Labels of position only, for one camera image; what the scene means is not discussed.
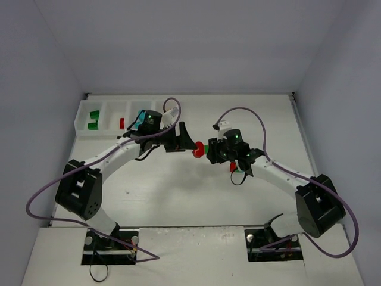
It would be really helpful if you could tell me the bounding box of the red round lego brick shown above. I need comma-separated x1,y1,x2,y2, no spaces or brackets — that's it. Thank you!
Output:
192,141,205,158

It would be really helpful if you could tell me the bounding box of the cyan lego brick stack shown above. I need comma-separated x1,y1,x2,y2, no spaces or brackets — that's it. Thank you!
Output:
133,121,142,129

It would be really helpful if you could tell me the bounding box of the cyan round lego brick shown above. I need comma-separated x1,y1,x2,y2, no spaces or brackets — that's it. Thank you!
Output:
138,110,146,122

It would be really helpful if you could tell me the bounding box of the green stepped lego brick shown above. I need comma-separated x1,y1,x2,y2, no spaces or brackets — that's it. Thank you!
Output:
87,121,99,130

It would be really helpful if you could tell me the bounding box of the green lego brick stack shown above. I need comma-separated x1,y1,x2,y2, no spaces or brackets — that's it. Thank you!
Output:
89,110,100,121

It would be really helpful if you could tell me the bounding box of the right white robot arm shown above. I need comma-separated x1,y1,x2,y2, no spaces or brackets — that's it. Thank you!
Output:
207,129,346,238

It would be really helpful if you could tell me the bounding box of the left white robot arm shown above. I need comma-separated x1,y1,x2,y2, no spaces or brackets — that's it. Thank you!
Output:
55,108,197,237

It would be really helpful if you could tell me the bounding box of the red lego right stack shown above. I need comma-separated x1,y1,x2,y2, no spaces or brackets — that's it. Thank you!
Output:
229,163,236,173

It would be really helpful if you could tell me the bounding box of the clear plastic sorting tray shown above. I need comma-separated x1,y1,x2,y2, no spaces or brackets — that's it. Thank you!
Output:
74,100,163,136

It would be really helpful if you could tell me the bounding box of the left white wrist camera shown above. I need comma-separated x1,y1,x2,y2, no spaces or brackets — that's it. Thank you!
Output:
161,107,179,128

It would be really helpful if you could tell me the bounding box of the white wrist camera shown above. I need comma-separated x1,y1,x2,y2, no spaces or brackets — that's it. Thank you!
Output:
161,107,179,128
213,120,232,140

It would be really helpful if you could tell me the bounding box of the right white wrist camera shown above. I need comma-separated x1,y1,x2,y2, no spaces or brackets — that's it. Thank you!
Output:
213,120,232,140

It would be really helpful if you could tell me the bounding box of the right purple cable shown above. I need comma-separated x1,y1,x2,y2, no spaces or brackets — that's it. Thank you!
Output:
214,106,360,258

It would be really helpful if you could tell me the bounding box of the purple cable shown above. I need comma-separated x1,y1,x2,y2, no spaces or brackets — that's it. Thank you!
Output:
25,97,182,264
214,106,360,258

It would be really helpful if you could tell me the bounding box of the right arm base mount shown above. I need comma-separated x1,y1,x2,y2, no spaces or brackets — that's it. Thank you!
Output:
244,228,304,262

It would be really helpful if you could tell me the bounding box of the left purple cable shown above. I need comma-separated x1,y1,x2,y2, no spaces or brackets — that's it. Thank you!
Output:
25,97,182,264

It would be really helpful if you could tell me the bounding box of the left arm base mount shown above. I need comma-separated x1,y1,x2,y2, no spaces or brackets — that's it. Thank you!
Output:
81,230,138,266

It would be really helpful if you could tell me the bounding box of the black cable loop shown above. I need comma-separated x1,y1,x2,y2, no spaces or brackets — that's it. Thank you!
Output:
89,250,109,284

